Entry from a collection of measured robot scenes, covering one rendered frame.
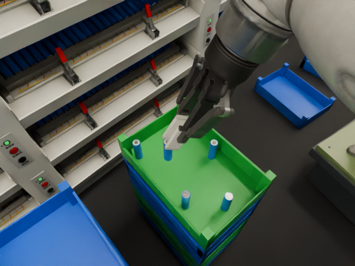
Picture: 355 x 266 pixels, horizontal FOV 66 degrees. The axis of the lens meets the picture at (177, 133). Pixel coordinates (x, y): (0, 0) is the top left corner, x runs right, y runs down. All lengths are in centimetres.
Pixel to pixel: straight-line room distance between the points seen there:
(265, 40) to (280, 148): 93
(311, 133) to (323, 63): 111
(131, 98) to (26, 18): 42
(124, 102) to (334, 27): 75
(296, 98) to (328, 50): 122
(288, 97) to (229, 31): 111
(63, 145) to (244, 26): 65
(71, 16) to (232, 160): 48
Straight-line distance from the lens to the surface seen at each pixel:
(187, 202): 59
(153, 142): 71
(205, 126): 43
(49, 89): 74
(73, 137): 87
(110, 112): 90
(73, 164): 103
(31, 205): 103
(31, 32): 63
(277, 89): 147
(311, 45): 26
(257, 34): 35
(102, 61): 78
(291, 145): 128
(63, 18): 65
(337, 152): 105
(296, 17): 29
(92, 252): 63
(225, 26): 37
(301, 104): 145
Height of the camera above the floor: 99
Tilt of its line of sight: 55 degrees down
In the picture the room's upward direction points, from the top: straight up
